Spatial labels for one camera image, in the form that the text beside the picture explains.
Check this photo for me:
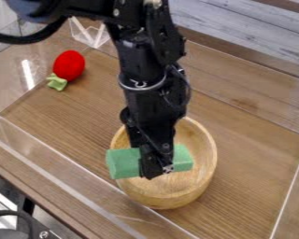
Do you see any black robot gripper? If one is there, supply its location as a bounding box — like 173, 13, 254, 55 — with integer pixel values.
120, 73, 191, 180

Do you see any green rectangular block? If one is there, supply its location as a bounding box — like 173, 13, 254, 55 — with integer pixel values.
106, 145, 195, 179

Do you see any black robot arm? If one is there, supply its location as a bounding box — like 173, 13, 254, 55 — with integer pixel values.
7, 0, 191, 179

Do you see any brown wooden bowl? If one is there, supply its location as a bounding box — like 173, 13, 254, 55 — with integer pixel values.
110, 117, 218, 210

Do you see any red plush strawberry toy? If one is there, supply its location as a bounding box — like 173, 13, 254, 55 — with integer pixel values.
47, 50, 86, 91

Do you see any black metal table bracket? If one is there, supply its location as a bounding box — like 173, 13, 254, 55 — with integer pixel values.
16, 197, 62, 239

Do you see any black cable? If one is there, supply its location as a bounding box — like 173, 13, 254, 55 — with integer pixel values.
0, 15, 70, 45

